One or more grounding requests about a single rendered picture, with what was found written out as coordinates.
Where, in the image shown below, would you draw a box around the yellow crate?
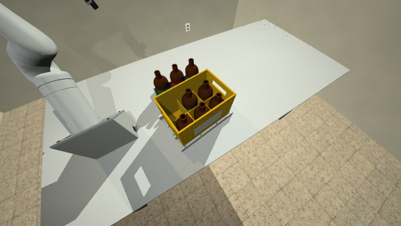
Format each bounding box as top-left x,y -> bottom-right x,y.
160,69 -> 237,146

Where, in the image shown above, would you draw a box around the brown bottle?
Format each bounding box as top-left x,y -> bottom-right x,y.
209,93 -> 224,109
194,102 -> 210,120
153,70 -> 170,94
198,80 -> 213,101
170,64 -> 184,87
176,113 -> 193,131
185,58 -> 199,79
182,88 -> 198,111

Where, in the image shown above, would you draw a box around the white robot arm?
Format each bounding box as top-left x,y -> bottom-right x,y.
0,3 -> 102,135

